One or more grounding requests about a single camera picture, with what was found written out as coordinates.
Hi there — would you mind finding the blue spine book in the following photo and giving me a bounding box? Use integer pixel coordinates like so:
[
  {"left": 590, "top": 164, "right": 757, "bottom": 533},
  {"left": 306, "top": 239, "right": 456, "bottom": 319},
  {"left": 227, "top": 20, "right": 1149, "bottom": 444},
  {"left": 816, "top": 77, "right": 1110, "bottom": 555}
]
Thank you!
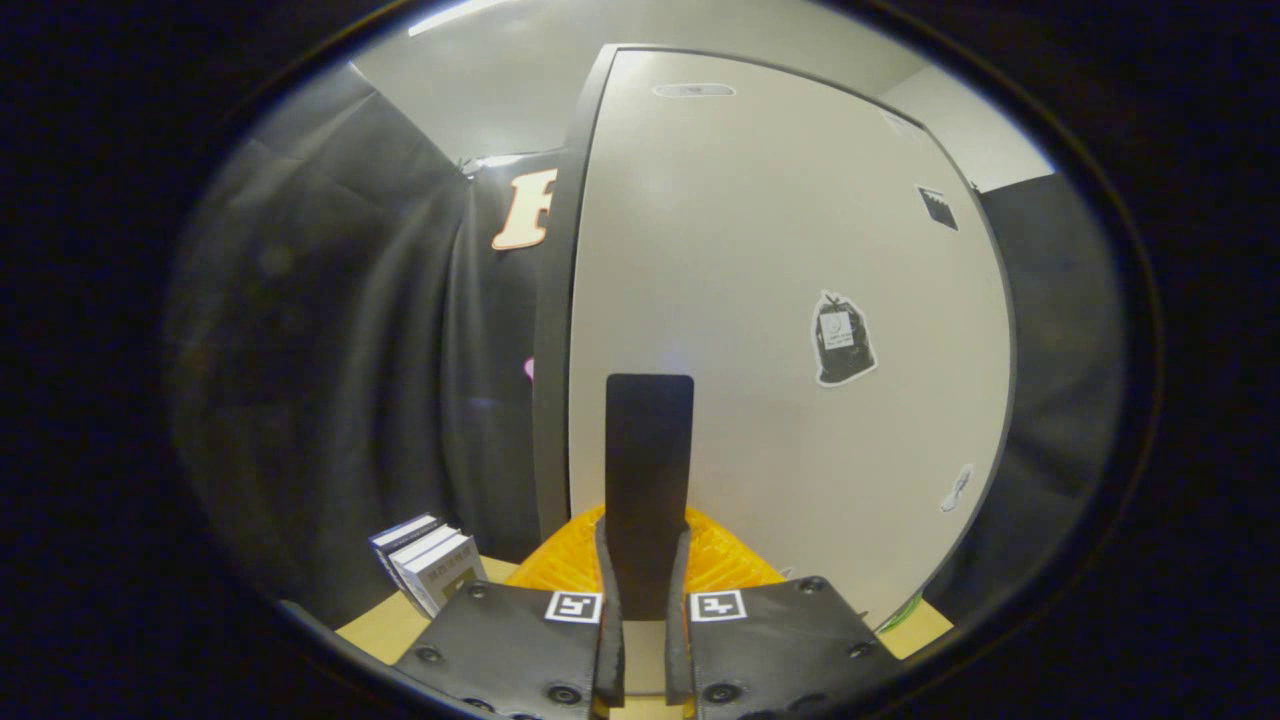
[{"left": 370, "top": 513, "right": 441, "bottom": 591}]

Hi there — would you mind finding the white spine book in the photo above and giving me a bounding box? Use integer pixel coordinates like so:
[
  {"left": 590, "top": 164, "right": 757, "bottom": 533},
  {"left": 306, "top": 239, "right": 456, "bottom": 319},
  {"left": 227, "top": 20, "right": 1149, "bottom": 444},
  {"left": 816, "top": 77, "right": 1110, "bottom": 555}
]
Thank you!
[{"left": 388, "top": 525, "right": 461, "bottom": 601}]

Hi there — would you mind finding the watermelon pattern soft object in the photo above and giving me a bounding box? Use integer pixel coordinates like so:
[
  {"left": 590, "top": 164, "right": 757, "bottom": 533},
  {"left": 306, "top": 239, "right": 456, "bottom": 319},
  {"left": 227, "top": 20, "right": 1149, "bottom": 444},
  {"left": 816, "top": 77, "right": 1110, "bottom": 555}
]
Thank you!
[{"left": 878, "top": 592, "right": 923, "bottom": 633}]

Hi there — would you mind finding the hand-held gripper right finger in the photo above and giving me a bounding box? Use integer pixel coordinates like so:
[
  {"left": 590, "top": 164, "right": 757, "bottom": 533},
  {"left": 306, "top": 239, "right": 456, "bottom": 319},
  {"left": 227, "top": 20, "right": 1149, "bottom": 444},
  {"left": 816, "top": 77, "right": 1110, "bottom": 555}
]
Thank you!
[{"left": 650, "top": 375, "right": 901, "bottom": 720}]

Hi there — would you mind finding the black backdrop cloth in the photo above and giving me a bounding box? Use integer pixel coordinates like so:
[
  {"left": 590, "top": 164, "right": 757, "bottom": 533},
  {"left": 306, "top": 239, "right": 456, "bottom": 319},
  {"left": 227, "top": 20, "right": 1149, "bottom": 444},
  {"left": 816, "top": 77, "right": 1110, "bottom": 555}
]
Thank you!
[
  {"left": 925, "top": 175, "right": 1131, "bottom": 626},
  {"left": 165, "top": 62, "right": 561, "bottom": 631}
]

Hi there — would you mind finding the grey cover book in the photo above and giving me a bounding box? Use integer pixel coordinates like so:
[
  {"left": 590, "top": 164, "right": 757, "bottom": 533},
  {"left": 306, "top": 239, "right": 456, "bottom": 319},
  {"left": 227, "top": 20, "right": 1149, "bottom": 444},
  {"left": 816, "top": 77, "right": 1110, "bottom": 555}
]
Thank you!
[{"left": 403, "top": 535, "right": 488, "bottom": 618}]

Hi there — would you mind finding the white shoe cabinet door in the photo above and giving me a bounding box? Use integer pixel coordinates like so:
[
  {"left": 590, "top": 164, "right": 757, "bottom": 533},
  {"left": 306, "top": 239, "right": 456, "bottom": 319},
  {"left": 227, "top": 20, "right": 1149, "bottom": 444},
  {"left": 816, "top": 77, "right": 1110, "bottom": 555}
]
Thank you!
[{"left": 568, "top": 47, "right": 1019, "bottom": 629}]

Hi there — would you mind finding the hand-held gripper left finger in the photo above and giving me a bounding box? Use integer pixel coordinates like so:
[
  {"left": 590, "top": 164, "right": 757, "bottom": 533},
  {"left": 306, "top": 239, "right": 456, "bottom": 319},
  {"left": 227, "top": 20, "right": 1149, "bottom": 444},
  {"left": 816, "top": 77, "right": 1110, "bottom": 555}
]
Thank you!
[{"left": 395, "top": 375, "right": 651, "bottom": 720}]

